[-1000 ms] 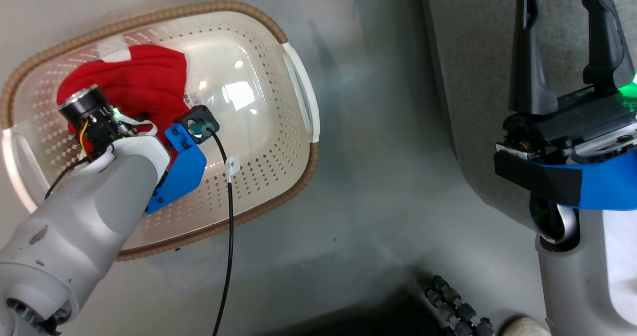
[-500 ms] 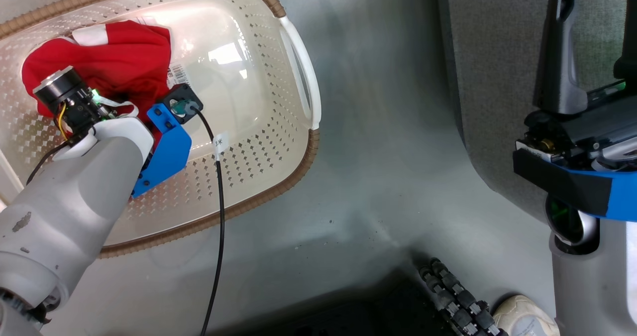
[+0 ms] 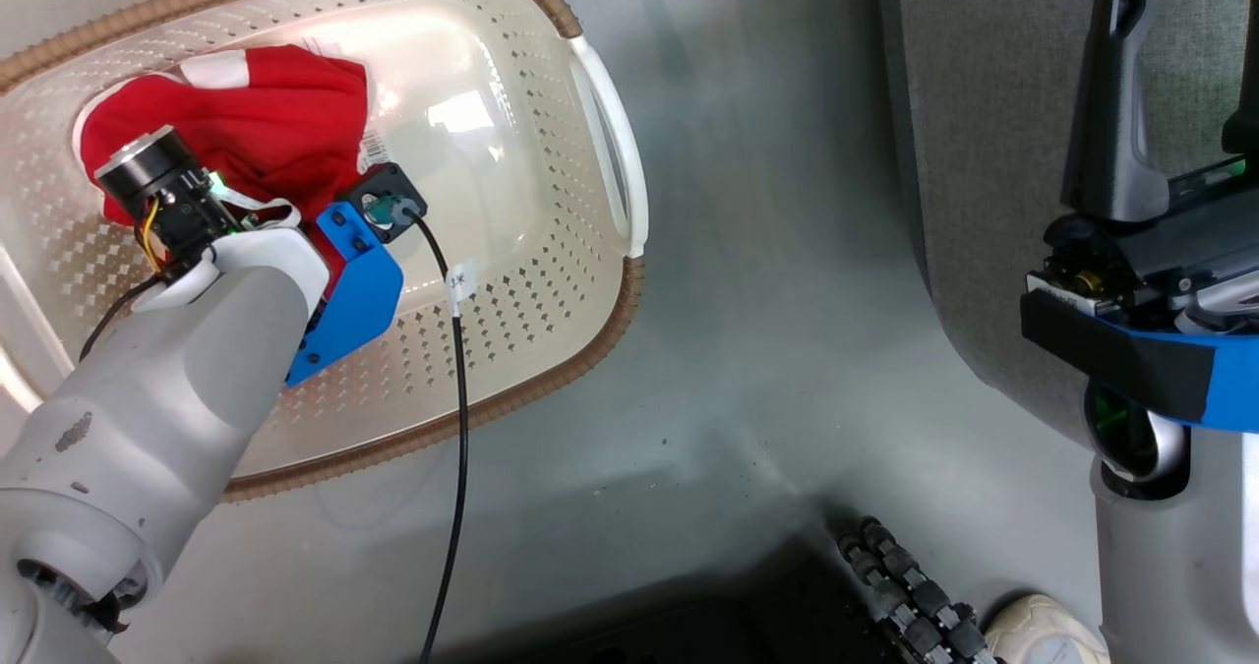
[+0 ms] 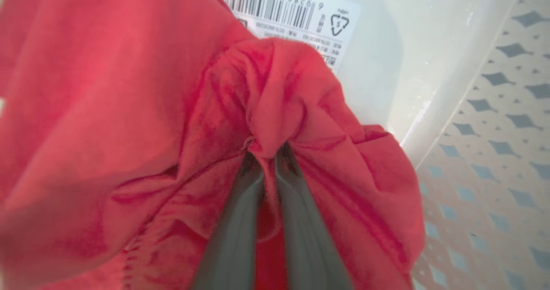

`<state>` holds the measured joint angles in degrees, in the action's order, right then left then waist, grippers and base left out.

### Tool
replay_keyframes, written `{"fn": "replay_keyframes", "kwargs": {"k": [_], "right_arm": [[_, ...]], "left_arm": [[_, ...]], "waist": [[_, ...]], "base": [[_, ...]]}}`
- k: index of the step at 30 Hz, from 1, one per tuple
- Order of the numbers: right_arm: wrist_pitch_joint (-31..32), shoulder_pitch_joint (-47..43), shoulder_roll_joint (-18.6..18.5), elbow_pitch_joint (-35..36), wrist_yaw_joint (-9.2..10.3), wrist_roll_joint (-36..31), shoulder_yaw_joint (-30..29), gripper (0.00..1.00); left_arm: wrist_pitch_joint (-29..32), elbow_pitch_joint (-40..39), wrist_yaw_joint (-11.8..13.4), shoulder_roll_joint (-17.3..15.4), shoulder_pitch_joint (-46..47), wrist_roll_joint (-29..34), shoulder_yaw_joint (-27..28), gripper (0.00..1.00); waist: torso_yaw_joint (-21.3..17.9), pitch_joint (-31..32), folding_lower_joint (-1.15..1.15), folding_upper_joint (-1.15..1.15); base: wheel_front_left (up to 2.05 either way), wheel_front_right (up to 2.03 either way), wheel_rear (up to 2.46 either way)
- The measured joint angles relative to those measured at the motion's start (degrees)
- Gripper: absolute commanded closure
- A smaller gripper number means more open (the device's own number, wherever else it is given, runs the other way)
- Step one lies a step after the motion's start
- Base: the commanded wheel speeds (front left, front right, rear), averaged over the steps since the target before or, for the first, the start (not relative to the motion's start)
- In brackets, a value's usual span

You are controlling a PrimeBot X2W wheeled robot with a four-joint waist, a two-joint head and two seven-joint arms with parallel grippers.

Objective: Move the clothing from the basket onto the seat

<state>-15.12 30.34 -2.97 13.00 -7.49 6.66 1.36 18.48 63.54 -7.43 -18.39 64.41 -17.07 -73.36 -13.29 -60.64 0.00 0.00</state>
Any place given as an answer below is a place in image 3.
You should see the grey fabric sofa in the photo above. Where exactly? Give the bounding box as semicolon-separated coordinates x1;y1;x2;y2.
874;0;1259;451

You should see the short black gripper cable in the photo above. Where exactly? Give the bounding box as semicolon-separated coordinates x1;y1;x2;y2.
78;272;166;363

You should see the black roller omni wheel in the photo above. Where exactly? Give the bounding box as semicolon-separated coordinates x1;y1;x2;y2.
837;515;1000;664

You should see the blue right camera mount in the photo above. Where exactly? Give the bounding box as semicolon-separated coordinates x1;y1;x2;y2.
1111;318;1259;435

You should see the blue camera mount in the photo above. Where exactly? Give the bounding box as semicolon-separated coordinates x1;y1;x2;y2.
1111;318;1259;435
284;201;405;389

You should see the white cable label tag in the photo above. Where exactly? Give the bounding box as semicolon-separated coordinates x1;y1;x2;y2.
446;259;482;318

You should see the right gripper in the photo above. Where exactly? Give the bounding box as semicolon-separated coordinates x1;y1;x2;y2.
1023;0;1259;337

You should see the cream perforated laundry basket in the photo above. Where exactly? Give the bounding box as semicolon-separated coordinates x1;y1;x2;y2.
0;0;651;504

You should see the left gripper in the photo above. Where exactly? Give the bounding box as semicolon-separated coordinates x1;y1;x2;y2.
94;124;302;278

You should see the white rounded object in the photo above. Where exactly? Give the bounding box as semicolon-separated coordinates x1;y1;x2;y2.
983;594;1111;664

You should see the blue left camera mount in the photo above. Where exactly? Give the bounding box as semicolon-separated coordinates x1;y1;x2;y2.
284;201;405;389

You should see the long black camera cable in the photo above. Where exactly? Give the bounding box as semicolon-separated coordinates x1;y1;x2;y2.
397;206;472;664

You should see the red and white garment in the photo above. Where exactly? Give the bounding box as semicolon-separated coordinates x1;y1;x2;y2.
73;43;391;296

